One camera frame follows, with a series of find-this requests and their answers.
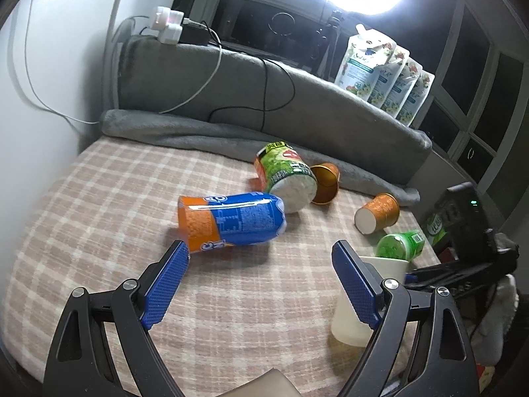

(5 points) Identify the grey fleece blanket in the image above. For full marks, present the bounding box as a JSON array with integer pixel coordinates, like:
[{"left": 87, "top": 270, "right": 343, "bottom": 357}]
[{"left": 101, "top": 110, "right": 421, "bottom": 206}]

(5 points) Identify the green grapefruit tea bottle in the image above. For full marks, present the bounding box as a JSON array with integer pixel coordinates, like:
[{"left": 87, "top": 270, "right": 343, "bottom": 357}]
[{"left": 254, "top": 142, "right": 317, "bottom": 214}]

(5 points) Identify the blue orange drink bottle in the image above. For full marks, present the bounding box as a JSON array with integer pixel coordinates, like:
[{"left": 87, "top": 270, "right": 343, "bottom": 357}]
[{"left": 177, "top": 192, "right": 287, "bottom": 253}]

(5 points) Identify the grey sofa backrest cushion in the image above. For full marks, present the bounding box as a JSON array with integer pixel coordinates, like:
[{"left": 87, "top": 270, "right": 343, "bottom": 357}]
[{"left": 117, "top": 36, "right": 432, "bottom": 185}]

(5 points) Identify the orange patterned cup with label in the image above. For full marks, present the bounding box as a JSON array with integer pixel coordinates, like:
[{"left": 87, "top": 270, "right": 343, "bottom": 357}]
[{"left": 310, "top": 162, "right": 340, "bottom": 205}]

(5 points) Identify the white power strip with plugs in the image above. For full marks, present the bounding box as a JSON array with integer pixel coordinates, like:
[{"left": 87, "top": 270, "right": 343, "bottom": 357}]
[{"left": 150, "top": 6, "right": 184, "bottom": 45}]

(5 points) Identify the white plastic cup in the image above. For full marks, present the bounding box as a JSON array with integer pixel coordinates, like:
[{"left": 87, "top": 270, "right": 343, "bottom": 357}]
[{"left": 331, "top": 255, "right": 410, "bottom": 348}]

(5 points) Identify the orange patterned paper cup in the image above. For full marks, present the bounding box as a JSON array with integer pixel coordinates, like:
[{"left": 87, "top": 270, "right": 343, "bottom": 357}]
[{"left": 354, "top": 194, "right": 400, "bottom": 235}]

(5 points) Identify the black tripod stand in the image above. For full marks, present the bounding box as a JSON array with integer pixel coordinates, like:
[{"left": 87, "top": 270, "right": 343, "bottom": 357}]
[{"left": 311, "top": 9, "right": 344, "bottom": 81}]

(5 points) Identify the green paper bag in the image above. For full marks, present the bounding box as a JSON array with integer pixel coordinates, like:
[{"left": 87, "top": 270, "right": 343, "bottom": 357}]
[{"left": 423, "top": 213, "right": 447, "bottom": 248}]

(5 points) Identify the black cable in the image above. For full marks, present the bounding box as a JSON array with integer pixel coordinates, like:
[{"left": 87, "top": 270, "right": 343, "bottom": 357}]
[{"left": 181, "top": 18, "right": 297, "bottom": 131}]

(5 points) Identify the white refill pouch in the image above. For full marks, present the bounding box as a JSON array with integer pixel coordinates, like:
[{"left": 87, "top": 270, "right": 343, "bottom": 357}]
[
  {"left": 381, "top": 58, "right": 422, "bottom": 117},
  {"left": 396, "top": 71, "right": 435, "bottom": 126},
  {"left": 368, "top": 46, "right": 410, "bottom": 109},
  {"left": 335, "top": 23, "right": 396, "bottom": 101}
]

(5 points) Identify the white cable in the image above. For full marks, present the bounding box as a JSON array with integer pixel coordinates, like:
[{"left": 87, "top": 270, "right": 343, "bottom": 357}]
[{"left": 22, "top": 0, "right": 224, "bottom": 126}]

